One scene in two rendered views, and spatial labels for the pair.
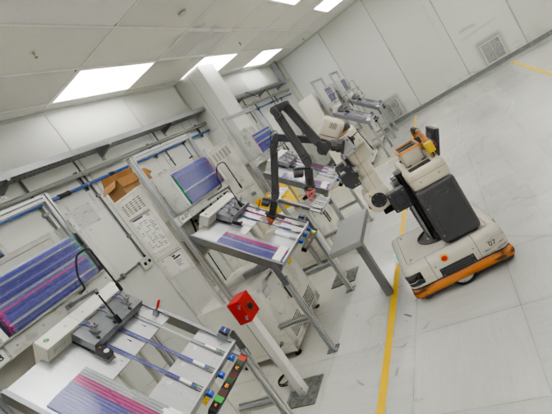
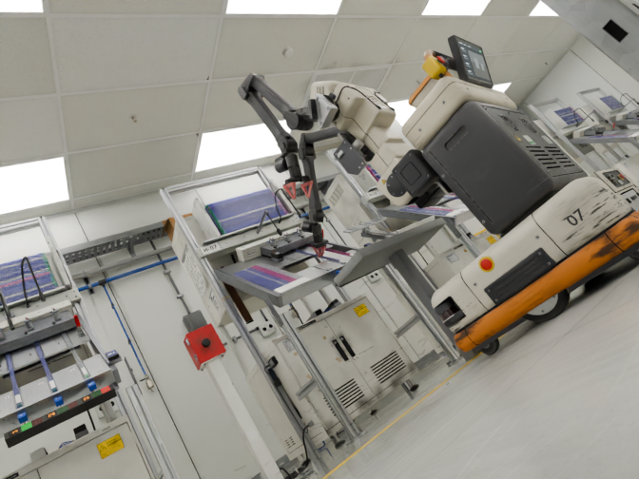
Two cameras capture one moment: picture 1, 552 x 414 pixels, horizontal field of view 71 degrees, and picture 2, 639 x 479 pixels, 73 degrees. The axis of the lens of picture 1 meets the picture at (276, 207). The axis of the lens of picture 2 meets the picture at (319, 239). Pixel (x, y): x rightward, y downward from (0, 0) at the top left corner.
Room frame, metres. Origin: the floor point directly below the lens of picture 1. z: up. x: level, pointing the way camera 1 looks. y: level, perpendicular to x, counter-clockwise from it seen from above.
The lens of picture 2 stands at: (0.82, -0.91, 0.13)
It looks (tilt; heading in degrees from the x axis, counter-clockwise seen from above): 19 degrees up; 23
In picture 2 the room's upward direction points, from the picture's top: 35 degrees counter-clockwise
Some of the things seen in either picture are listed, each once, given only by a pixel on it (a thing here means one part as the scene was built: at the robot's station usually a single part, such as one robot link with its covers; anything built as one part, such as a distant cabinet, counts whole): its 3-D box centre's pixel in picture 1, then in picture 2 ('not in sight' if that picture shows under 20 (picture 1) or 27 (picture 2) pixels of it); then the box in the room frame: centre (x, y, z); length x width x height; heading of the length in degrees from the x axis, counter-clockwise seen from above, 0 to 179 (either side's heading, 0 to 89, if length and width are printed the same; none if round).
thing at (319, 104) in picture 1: (338, 125); (589, 156); (7.52, -1.89, 0.95); 1.36 x 0.82 x 1.90; 61
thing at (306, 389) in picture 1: (271, 346); (236, 407); (2.31, 0.52, 0.39); 0.24 x 0.24 x 0.78; 61
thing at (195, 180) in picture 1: (194, 181); (246, 214); (3.15, 0.43, 1.52); 0.51 x 0.13 x 0.27; 151
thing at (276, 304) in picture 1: (264, 308); (330, 379); (3.16, 0.57, 0.31); 0.70 x 0.65 x 0.62; 151
